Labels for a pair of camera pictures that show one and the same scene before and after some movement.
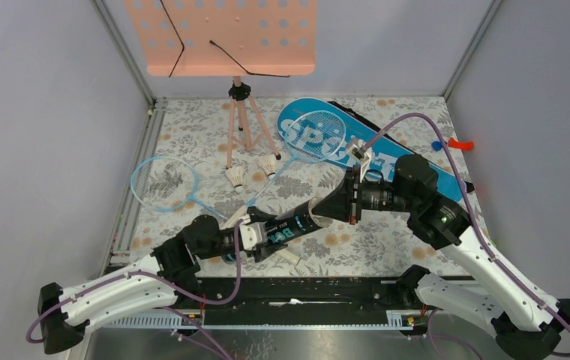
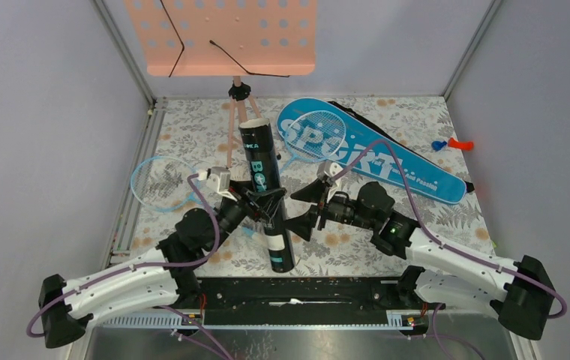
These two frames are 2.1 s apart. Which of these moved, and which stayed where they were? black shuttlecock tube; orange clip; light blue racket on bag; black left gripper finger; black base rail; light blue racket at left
Moved: black shuttlecock tube; black left gripper finger
Stayed: black base rail; light blue racket at left; light blue racket on bag; orange clip
